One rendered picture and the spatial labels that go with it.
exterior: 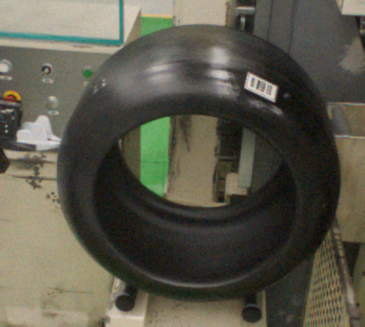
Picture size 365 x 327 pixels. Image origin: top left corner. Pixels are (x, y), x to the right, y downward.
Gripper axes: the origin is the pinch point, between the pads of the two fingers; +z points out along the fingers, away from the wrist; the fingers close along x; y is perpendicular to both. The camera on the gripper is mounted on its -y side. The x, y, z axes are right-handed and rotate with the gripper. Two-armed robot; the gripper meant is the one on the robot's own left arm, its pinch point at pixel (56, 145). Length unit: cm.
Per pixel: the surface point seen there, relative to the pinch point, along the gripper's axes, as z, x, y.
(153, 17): -19, 484, -126
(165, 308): 29.1, -0.4, -39.2
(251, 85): 35.9, -11.0, 25.4
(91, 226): 10.7, -12.2, -10.3
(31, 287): -15, 49, -85
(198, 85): 26.7, -11.2, 23.8
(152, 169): 13, 203, -122
